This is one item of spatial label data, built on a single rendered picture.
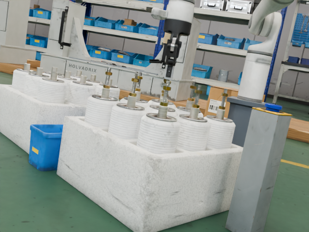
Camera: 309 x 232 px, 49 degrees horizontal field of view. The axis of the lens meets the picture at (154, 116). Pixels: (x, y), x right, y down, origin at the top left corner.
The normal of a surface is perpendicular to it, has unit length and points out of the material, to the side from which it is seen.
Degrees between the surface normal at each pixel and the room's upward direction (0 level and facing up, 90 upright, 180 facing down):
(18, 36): 90
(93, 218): 0
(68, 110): 90
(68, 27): 90
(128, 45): 90
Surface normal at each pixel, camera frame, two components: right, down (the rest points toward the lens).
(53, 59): -0.36, 0.08
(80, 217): 0.18, -0.97
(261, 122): -0.72, -0.02
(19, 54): 0.92, 0.22
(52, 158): 0.67, 0.27
